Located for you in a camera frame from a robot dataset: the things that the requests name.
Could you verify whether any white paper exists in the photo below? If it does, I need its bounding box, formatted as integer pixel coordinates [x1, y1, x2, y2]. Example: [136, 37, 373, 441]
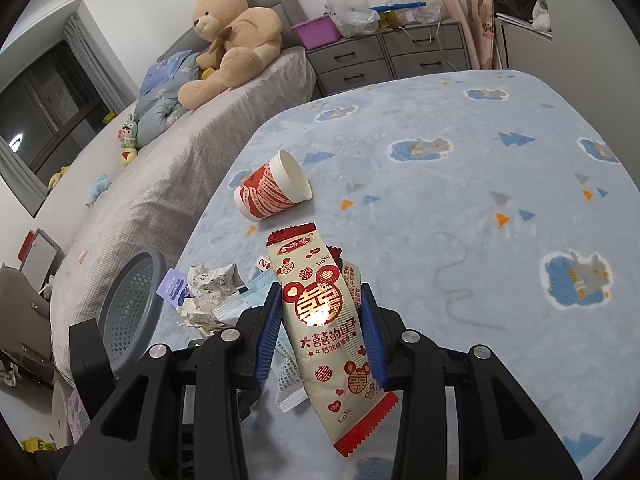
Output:
[177, 262, 244, 337]

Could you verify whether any grey window curtain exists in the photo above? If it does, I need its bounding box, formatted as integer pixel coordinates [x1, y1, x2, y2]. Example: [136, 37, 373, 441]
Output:
[64, 13, 134, 114]

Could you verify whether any purple plastic bin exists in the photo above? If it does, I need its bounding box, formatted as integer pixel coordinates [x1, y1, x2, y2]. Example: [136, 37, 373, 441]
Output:
[292, 14, 343, 50]

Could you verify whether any large tan teddy bear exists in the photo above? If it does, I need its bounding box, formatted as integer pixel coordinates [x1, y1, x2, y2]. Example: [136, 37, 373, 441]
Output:
[178, 0, 282, 110]

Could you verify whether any grey perforated trash basket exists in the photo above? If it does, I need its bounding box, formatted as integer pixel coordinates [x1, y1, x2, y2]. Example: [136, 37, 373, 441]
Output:
[98, 249, 168, 377]

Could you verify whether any grey drawer dresser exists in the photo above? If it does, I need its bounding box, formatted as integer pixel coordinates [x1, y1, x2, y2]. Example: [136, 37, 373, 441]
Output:
[307, 20, 471, 96]

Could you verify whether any light blue plastic pouch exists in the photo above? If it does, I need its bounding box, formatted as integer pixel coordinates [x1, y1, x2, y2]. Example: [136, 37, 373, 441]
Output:
[215, 270, 308, 413]

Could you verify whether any purple rectangular carton box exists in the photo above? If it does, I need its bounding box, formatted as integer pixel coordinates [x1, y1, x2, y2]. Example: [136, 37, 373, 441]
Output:
[156, 268, 190, 309]

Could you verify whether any light blue patterned blanket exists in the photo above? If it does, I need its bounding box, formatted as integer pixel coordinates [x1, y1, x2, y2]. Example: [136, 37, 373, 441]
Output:
[178, 70, 639, 479]

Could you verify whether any small cartoon plush doll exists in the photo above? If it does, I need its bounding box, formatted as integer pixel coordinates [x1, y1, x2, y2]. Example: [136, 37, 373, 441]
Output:
[117, 115, 138, 166]

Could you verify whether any grey checkered bed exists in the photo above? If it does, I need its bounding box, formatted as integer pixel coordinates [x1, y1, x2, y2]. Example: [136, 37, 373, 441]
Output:
[25, 0, 314, 378]

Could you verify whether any white plastic bag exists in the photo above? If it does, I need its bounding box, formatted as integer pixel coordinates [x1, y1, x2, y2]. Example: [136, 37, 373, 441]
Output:
[324, 0, 380, 38]

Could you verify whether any red white snack wrapper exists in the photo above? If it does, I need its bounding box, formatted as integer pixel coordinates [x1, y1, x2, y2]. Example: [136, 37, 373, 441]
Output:
[267, 222, 399, 456]

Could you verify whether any pink cartoon folded board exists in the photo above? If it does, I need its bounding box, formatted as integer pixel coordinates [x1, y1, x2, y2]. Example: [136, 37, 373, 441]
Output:
[442, 0, 496, 70]

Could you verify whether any light blue folded quilt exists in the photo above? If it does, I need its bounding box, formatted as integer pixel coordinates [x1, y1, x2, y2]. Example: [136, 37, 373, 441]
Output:
[134, 50, 200, 148]

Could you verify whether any small blue plush toy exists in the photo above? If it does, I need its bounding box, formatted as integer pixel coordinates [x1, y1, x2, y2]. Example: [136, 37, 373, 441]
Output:
[87, 174, 112, 207]

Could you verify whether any red white paper cup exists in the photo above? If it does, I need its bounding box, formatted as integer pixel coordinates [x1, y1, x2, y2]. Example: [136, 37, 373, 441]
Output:
[234, 150, 312, 222]

